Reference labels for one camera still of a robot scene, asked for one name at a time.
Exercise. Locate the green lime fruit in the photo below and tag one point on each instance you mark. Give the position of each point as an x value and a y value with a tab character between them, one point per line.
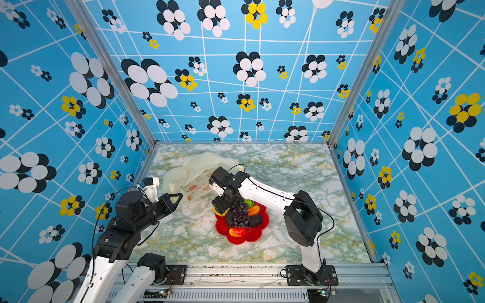
249	203

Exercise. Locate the orange small fruit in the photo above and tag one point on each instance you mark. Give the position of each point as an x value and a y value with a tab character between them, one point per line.
254	210

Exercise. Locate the dark avocado left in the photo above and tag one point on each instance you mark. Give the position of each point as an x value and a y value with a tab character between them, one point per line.
230	219

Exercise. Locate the red yellow mango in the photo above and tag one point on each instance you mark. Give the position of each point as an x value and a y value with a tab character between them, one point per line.
238	232

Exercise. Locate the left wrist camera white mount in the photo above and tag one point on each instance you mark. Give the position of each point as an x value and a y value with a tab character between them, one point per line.
150	188

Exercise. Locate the purple grape bunch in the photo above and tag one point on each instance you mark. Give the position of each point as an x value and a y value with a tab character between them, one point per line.
240	214

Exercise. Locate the red flower-shaped plate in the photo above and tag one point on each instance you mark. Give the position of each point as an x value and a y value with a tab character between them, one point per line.
253	234

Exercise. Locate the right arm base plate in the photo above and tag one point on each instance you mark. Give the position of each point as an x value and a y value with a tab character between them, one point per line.
298	275

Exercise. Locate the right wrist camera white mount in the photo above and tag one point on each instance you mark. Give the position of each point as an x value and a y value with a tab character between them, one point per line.
219	179

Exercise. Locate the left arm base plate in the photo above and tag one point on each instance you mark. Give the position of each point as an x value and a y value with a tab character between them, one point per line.
175	275

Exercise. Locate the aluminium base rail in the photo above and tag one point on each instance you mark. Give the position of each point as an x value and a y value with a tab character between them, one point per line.
267	283

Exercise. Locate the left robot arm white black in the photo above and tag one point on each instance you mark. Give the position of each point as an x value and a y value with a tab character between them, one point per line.
135	212

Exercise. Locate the yellowish printed plastic bag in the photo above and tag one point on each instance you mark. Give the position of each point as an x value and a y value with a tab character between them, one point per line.
192	178

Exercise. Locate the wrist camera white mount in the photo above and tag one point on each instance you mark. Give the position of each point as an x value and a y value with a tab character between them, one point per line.
150	188
219	179

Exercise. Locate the dark avocado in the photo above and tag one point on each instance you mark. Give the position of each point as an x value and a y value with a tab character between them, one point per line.
230	219
254	221

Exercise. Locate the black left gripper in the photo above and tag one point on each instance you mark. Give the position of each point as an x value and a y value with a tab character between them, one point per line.
168	205

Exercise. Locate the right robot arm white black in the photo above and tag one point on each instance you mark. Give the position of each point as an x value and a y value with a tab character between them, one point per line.
302	217

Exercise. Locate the dark avocado right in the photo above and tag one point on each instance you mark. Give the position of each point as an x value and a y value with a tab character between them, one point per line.
254	221

